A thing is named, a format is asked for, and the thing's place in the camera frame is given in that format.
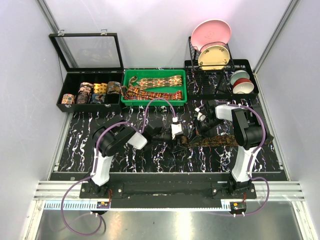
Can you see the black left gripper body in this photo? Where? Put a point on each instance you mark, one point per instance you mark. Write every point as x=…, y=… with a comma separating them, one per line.
x=162, y=137

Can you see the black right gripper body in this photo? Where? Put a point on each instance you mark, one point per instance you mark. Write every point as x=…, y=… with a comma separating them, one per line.
x=204, y=126

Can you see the black key pattern tie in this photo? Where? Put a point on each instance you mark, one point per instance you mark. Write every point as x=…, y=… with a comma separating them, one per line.
x=216, y=141

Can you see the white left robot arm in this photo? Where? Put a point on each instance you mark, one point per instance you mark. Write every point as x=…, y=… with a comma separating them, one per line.
x=111, y=138

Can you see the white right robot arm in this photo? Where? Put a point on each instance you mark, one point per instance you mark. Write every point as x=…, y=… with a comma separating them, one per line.
x=250, y=133

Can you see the black dish tray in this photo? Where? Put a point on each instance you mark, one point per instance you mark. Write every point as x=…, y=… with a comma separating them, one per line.
x=216, y=84

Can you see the red bowl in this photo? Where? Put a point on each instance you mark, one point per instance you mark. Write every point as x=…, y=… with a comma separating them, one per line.
x=243, y=86

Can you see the red multicolour checked tie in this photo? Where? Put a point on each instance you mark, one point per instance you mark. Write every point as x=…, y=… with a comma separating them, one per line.
x=134, y=93

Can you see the cream ikat pattern tie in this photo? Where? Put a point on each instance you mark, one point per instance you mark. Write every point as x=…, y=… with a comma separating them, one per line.
x=148, y=83

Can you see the pale green bowl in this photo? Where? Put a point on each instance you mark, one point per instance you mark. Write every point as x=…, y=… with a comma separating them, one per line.
x=238, y=75

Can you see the yellow floral plate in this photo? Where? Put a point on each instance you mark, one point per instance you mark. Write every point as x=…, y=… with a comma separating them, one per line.
x=214, y=57

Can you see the rolled tie brown olive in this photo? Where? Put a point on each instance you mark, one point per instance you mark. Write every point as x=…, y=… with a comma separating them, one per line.
x=113, y=87

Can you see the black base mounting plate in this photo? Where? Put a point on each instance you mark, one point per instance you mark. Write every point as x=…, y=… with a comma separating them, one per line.
x=118, y=190

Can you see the rolled tie dark blue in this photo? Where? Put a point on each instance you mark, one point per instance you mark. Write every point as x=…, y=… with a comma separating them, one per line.
x=97, y=98

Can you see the rolled tie yellow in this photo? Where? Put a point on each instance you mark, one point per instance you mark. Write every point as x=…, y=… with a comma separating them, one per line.
x=100, y=88

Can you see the rolled tie dark floral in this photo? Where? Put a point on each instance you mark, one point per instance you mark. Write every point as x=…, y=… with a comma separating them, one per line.
x=82, y=98

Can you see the rolled tie pink paisley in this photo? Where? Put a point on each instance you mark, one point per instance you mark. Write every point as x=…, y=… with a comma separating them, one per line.
x=86, y=87

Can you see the pink plate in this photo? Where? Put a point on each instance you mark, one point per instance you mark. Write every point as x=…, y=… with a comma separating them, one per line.
x=210, y=31

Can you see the rolled tie blue orange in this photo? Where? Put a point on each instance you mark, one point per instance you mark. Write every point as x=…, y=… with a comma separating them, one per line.
x=68, y=99

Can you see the black tie storage box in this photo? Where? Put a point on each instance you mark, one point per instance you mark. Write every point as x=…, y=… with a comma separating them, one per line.
x=72, y=83

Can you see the glass box lid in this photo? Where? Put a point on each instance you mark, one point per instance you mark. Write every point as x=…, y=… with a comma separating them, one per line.
x=88, y=52

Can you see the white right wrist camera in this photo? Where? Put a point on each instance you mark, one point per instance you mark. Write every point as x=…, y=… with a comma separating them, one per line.
x=200, y=116

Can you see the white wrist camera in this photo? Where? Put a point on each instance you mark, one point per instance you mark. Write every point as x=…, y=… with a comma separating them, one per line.
x=200, y=116
x=176, y=130

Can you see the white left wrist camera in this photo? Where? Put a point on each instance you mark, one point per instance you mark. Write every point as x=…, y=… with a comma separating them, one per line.
x=176, y=130

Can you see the black wire dish rack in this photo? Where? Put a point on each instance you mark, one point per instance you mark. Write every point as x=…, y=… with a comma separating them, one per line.
x=194, y=54

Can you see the aluminium frame rail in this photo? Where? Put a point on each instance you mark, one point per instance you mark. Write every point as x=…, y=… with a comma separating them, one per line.
x=279, y=191

